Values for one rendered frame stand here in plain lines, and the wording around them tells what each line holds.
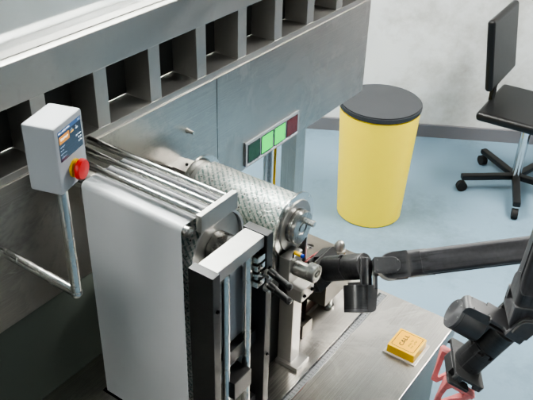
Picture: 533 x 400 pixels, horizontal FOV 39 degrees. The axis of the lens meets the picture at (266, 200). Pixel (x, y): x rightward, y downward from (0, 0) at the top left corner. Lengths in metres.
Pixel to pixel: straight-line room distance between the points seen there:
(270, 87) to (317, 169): 2.31
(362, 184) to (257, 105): 1.78
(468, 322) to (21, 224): 0.84
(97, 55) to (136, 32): 0.11
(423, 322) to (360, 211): 1.89
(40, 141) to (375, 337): 1.09
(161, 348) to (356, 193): 2.35
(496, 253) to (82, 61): 0.93
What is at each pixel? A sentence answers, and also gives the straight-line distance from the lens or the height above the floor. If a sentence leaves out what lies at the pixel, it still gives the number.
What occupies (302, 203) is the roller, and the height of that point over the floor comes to 1.29.
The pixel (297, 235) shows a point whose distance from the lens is 1.59.
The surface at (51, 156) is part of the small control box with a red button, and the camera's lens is 1.03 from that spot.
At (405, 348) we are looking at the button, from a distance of 1.83.
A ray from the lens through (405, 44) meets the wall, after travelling 4.50.
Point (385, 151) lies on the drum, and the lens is 3.58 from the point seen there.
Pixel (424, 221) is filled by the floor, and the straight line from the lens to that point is 3.94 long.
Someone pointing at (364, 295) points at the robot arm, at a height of 1.13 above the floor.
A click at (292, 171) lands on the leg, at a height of 0.84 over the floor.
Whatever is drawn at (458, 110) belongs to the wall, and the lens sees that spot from 4.70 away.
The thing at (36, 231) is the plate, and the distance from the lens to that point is 1.52.
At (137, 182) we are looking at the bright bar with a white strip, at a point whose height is 1.44.
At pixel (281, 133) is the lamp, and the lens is 2.10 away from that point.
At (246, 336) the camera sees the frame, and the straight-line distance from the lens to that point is 1.35.
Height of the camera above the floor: 2.16
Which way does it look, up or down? 33 degrees down
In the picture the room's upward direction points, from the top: 2 degrees clockwise
